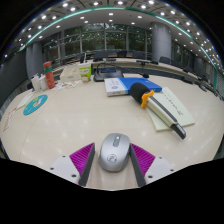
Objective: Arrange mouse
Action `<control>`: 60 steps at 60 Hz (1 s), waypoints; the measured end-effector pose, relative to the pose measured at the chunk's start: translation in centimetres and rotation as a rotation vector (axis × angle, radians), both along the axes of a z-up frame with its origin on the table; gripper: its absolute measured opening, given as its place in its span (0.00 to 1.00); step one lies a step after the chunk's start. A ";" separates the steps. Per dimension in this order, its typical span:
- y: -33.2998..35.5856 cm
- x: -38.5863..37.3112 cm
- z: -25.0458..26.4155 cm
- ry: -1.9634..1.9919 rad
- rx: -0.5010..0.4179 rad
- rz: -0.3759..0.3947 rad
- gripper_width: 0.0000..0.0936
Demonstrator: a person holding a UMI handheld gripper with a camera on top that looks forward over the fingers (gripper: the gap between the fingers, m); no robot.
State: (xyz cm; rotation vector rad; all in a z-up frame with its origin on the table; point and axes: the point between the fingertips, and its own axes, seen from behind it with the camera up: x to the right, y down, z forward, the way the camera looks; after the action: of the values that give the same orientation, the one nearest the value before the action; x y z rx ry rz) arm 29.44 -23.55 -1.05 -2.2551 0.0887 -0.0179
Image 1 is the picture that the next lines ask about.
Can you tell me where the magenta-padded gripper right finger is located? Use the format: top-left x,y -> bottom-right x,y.
128,143 -> 175,188

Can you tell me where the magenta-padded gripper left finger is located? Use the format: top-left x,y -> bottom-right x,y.
49,142 -> 96,188

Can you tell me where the silver grey computer mouse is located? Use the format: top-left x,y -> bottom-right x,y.
97,132 -> 132,173

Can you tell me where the round teal cartoon mouse pad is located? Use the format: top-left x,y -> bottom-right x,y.
22,94 -> 49,117

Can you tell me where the pale green booklet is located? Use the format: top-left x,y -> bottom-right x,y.
146,86 -> 196,132

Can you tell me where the colourful sticker sheet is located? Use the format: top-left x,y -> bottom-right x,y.
53,80 -> 83,91

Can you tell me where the blue and white book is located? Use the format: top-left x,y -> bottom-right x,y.
103,76 -> 163,98

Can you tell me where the green printed paper cup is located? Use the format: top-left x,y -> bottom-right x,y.
78,63 -> 93,84

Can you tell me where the white cardboard box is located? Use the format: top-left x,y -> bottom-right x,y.
59,64 -> 82,83

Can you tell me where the dark desk microphone base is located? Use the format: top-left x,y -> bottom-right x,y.
93,63 -> 125,83

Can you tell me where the red bottle with green band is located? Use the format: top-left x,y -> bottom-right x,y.
42,60 -> 56,90

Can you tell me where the long curved conference desk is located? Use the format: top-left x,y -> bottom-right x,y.
53,57 -> 224,101

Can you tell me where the row of dark office chairs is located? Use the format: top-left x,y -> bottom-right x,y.
76,49 -> 214,93

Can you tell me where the group of ceiling lights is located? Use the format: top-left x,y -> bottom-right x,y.
18,0 -> 224,71

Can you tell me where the handheld microphone with orange ring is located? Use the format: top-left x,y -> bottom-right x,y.
129,82 -> 187,140

